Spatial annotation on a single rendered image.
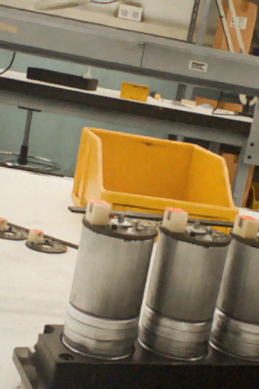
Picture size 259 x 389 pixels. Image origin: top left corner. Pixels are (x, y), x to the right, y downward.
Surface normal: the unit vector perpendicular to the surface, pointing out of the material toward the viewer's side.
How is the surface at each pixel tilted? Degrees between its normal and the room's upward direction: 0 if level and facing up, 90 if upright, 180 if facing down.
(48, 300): 0
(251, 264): 90
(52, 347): 0
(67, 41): 90
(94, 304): 90
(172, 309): 90
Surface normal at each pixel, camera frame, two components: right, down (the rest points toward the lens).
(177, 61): 0.06, 0.20
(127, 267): 0.32, 0.24
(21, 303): 0.18, -0.97
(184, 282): -0.19, 0.15
